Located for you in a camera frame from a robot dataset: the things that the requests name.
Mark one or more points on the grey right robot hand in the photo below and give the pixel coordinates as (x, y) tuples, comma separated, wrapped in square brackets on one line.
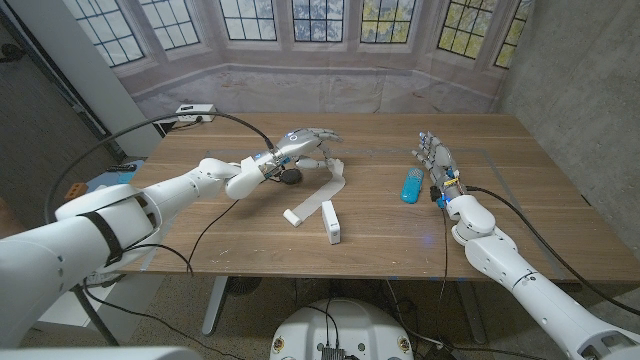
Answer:
[(441, 162)]

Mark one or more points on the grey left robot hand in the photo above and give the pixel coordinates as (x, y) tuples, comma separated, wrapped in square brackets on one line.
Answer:
[(297, 145)]

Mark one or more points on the white gauze bandage strip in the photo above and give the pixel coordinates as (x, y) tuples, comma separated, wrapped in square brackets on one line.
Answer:
[(320, 197)]

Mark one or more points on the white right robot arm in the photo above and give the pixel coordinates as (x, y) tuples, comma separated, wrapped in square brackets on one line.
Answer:
[(530, 285)]

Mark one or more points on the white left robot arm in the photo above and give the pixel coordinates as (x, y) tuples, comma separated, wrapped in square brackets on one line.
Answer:
[(150, 200)]

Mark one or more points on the white USB stick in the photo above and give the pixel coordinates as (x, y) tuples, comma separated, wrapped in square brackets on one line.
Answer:
[(330, 222)]

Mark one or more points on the blue plastic case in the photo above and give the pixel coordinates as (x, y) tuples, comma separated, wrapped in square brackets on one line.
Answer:
[(412, 186)]

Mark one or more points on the printed window backdrop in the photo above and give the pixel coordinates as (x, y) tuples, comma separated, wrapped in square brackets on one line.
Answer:
[(350, 75)]

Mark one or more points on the white power strip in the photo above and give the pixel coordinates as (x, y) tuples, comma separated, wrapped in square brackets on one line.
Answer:
[(196, 111)]

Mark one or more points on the black round fan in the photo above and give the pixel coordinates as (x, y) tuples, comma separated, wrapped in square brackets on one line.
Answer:
[(244, 285)]

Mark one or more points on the grey table leg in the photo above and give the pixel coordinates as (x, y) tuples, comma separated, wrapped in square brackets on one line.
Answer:
[(471, 312), (215, 305)]

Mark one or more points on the black remote control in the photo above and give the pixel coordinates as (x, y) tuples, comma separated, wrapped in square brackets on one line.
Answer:
[(121, 167)]

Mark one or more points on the black power adapter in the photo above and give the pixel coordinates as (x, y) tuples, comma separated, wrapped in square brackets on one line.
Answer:
[(442, 352)]

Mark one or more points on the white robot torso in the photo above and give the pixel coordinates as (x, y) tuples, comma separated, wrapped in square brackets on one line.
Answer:
[(345, 330)]

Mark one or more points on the orange brick block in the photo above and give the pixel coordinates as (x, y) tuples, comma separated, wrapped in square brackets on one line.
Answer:
[(76, 191)]

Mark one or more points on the person's bare leg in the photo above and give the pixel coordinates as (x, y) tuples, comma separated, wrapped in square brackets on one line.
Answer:
[(7, 217)]

